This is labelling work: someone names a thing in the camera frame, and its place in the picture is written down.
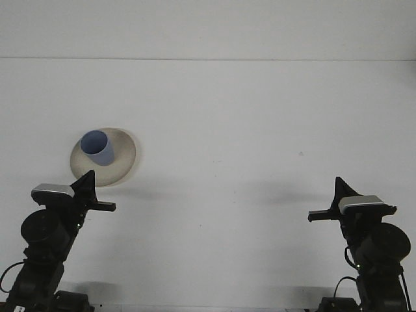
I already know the pale blue cup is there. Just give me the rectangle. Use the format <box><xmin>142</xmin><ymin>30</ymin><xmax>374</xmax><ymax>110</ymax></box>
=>
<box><xmin>79</xmin><ymin>129</ymin><xmax>116</xmax><ymax>168</ymax></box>

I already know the pale round plate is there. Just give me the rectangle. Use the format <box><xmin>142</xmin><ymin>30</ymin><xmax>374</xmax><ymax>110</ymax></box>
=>
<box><xmin>70</xmin><ymin>127</ymin><xmax>142</xmax><ymax>188</ymax></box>

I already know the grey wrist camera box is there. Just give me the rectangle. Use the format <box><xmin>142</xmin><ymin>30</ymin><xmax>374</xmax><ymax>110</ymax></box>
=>
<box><xmin>31</xmin><ymin>183</ymin><xmax>75</xmax><ymax>198</ymax></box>
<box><xmin>337</xmin><ymin>194</ymin><xmax>385</xmax><ymax>215</ymax></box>

